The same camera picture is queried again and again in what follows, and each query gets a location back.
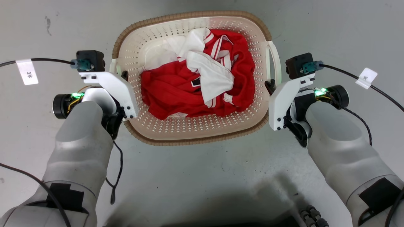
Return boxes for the cream plastic laundry basket brown rim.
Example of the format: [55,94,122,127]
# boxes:
[110,10,282,146]

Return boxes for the red and white jersey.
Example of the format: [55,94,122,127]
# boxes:
[140,27,256,120]

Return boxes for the thin braided black left cable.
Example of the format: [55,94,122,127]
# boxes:
[105,140,124,205]

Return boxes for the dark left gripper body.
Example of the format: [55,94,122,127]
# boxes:
[103,98,127,140]

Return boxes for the white camera bracket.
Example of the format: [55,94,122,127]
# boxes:
[268,73,316,131]
[79,72,140,119]

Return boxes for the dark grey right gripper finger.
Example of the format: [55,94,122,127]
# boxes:
[264,79,276,96]

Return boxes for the black cable at left shoulder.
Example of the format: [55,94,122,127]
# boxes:
[0,162,72,227]

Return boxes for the black left camera cable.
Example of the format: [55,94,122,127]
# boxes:
[0,58,94,71]

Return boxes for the black camera cable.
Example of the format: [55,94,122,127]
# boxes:
[0,58,94,71]
[301,60,404,113]

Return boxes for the small white paper cable tag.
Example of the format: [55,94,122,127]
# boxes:
[355,67,378,90]

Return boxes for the white left camera bracket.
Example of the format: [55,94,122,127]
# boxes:
[79,72,140,119]

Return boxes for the black cable at shoulder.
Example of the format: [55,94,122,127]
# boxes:
[384,188,404,227]
[0,162,72,227]

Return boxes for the thin braided black right cable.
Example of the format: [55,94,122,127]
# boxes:
[328,95,373,146]

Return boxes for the white paper cable tag printed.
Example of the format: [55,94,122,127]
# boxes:
[16,59,39,86]

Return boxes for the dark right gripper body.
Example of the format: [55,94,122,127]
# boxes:
[283,91,317,148]

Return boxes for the white right camera bracket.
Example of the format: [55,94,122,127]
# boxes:
[268,73,316,131]

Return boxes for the thin braided black cable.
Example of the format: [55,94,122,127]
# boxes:
[328,95,373,146]
[105,140,124,205]

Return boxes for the black cable at right shoulder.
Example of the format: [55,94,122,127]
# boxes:
[384,188,404,227]

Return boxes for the black right camera cable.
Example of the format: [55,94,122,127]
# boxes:
[301,60,404,113]

